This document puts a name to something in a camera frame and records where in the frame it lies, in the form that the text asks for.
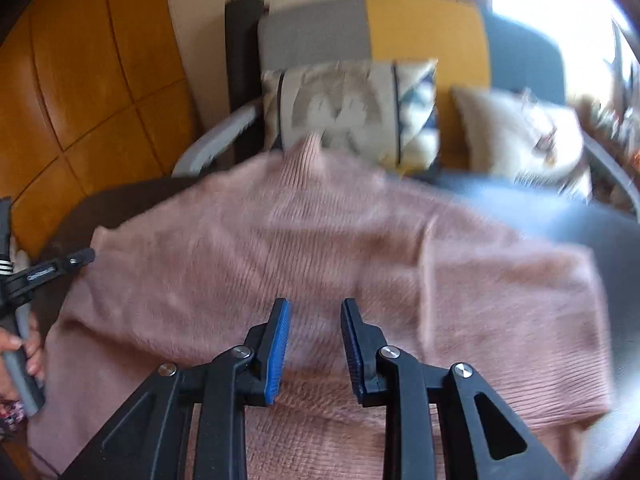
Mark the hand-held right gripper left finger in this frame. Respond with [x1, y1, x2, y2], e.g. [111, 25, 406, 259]
[57, 297, 292, 480]

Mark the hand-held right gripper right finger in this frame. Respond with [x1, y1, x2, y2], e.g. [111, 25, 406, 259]
[340, 297, 571, 480]

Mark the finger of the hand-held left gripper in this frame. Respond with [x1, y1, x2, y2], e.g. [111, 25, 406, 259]
[22, 247, 97, 289]

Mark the pink knitted sweater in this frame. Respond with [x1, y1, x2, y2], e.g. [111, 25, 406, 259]
[27, 135, 616, 480]

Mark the person's left hand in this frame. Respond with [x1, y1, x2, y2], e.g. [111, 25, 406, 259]
[0, 312, 48, 401]

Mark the tiger print cushion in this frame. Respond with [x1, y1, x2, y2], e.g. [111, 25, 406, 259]
[260, 58, 441, 173]

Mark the black rolled mat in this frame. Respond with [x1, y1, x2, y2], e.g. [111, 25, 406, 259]
[224, 0, 266, 166]

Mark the deer print cushion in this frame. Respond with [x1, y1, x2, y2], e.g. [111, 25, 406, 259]
[450, 85, 593, 201]

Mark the grey yellow blue sofa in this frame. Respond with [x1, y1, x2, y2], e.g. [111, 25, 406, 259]
[172, 0, 640, 221]

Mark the bright window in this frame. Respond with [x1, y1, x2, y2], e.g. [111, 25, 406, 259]
[487, 0, 626, 61]

